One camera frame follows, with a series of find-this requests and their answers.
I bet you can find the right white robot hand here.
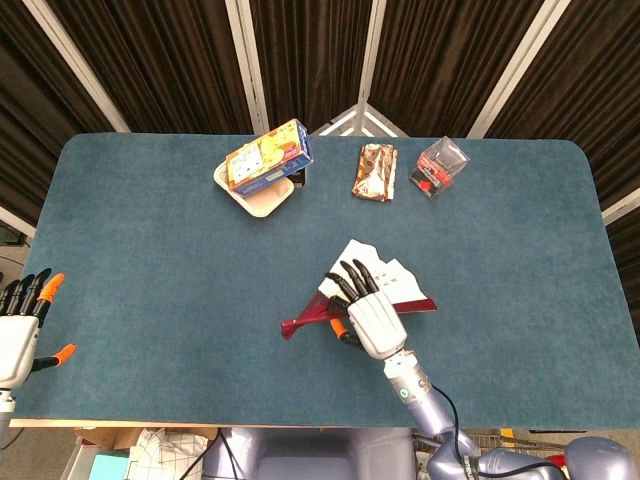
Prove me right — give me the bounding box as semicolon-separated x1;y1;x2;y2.
323;258;407;361

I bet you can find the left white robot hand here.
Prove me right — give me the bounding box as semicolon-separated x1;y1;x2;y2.
0;268;78;391

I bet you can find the red-ribbed paper folding fan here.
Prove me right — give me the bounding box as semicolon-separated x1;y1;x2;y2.
279;238;441;343

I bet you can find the brown cardboard box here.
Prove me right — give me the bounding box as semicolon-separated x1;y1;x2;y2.
74;424;221;451

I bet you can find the grey-blue robot torso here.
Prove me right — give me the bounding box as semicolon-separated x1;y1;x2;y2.
202;427;417;480

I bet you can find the gold foil snack packet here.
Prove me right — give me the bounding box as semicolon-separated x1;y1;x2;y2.
350;143;400;204

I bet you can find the light teal box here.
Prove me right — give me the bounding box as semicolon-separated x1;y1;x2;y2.
88;451;134;480

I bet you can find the cream plastic tray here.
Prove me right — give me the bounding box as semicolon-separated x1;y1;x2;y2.
213;162;295;219

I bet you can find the teal felt table mat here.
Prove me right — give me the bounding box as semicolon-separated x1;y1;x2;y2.
10;132;640;431

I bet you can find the clear plastic capsule box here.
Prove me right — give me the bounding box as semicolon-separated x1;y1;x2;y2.
408;135;471;200

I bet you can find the checked white cloth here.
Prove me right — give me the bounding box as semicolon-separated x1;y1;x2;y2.
127;427;212;480

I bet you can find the blue and yellow carton box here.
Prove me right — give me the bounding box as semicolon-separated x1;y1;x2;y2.
224;118;315;197

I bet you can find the white partition post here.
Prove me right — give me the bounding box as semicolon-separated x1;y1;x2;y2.
466;0;572;140
0;203;37;242
223;0;272;135
601;187;640;227
312;0;401;138
23;0;132;134

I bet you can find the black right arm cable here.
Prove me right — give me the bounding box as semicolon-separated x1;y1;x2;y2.
430;384;482;480

